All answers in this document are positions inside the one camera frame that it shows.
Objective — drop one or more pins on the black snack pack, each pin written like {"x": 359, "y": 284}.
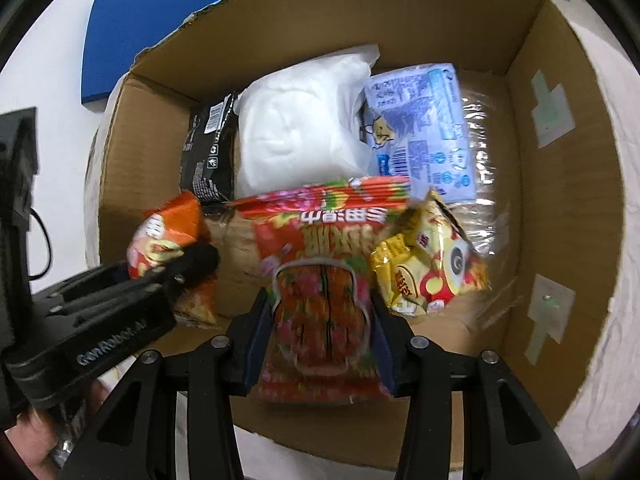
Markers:
{"x": 207, "y": 160}

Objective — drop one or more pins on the person's left hand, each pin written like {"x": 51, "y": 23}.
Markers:
{"x": 34, "y": 437}

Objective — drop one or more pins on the white soft plastic pack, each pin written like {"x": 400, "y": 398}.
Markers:
{"x": 300, "y": 125}

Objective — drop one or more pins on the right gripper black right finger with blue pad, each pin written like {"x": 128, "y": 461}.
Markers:
{"x": 505, "y": 435}

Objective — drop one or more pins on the blue foam mat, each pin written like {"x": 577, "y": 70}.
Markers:
{"x": 118, "y": 30}

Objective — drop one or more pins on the yellow panda snack bag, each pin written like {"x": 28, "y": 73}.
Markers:
{"x": 427, "y": 262}

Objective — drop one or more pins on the orange panda snack bag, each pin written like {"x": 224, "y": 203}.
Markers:
{"x": 164, "y": 235}

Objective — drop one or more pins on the blue tissue pack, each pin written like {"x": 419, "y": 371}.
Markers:
{"x": 413, "y": 120}

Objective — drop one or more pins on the red snack bag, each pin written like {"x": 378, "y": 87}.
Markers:
{"x": 315, "y": 245}

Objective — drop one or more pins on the cardboard box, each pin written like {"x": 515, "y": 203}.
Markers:
{"x": 550, "y": 209}

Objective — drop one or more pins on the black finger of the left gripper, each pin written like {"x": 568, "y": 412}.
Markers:
{"x": 198, "y": 262}

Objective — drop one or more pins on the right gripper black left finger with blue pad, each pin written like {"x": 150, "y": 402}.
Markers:
{"x": 132, "y": 436}

